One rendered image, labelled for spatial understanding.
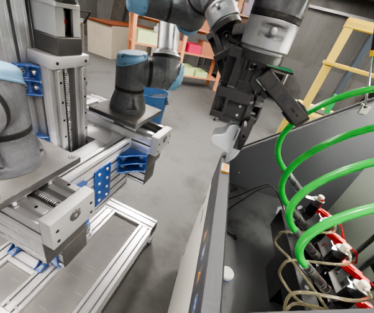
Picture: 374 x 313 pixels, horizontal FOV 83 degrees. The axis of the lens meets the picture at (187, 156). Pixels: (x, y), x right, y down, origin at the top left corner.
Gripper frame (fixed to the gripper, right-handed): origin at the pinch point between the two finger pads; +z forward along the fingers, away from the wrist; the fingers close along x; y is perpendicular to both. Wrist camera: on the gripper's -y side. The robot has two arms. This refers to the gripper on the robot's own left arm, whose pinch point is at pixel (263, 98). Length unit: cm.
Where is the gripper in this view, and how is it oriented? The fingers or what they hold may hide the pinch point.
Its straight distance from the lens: 57.6
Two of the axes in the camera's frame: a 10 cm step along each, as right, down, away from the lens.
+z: 3.8, 9.2, 0.9
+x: -3.4, 2.3, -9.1
